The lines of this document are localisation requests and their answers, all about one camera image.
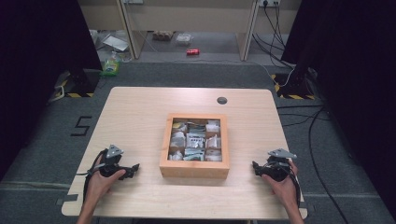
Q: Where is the bundle of black cables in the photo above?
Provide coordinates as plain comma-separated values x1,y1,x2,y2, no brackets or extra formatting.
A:
251,3,296,69

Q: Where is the wooden compartment box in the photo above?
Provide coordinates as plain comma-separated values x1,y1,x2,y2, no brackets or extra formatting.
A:
159,161,231,179

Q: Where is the long black floor cable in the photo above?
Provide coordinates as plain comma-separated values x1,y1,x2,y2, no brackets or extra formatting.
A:
276,105,351,224

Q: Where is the black stand base striped tape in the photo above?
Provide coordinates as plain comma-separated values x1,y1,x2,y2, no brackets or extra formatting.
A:
270,72,318,101
47,68,101,103

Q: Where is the wooden framed glass lid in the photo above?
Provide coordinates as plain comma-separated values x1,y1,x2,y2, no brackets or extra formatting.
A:
160,112,231,171

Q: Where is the hand-held gripper black cable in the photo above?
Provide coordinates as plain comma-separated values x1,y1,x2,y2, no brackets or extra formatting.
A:
76,148,108,203
288,166,303,209

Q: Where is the black curtain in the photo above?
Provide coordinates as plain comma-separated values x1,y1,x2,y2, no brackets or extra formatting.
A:
0,0,103,180
280,0,396,220

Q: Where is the person's right hand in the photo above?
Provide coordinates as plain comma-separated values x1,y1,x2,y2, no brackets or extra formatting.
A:
261,159,302,208

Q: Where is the white wall socket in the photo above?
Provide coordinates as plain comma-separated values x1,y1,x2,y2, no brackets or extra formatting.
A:
258,0,282,8

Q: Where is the person's left hand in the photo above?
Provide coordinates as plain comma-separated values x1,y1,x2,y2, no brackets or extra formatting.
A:
88,155,127,203

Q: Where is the right hand-held gripper black cable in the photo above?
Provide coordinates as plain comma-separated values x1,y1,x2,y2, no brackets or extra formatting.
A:
288,166,303,209

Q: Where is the brown cardboard tray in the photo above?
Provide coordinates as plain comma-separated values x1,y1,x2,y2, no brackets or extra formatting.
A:
151,30,175,42

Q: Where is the clear plastic bag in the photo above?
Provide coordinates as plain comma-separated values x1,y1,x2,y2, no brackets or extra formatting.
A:
175,32,194,48

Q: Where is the black tape floor mark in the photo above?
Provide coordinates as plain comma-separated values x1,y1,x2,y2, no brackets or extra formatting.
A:
70,115,93,137

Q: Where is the white plastic sheet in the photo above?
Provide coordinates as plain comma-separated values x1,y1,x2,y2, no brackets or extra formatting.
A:
102,34,130,52

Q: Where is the left hand-held gripper black cable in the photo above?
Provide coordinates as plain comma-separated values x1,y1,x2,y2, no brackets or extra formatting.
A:
76,148,108,203

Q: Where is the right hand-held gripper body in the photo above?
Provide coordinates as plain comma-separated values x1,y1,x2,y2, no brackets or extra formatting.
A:
262,148,298,183

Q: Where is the green plastic bottle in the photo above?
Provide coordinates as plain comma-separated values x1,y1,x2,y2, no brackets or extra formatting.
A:
100,50,121,77

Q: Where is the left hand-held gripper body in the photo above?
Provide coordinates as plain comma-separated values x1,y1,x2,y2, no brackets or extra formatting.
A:
99,144,127,179

